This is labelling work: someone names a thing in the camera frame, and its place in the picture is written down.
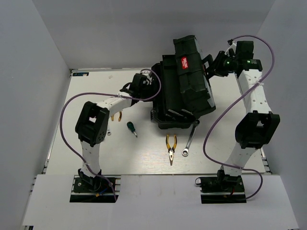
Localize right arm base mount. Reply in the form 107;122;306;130
195;176;247;204

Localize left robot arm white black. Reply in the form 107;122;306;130
75;70;162;191

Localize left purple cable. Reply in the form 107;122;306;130
59;69;162;202

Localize long silver ratchet wrench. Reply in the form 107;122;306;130
182;119;200;157

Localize purple cable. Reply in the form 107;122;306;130
203;35;275;199
59;69;162;202

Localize black plastic toolbox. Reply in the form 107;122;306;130
151;35;216;129

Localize blue label sticker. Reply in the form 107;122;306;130
72;72;89;77

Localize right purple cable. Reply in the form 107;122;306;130
203;35;275;199

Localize small silver wrench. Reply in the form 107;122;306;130
107;125;112;136

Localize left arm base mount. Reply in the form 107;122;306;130
70;175;121;203

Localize green stubby screwdriver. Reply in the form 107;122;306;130
127;121;138;137

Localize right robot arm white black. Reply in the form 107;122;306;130
205;40;280;191

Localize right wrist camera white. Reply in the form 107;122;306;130
225;39;237;57

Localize yellow black needle-nose pliers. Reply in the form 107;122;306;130
165;134;177;166

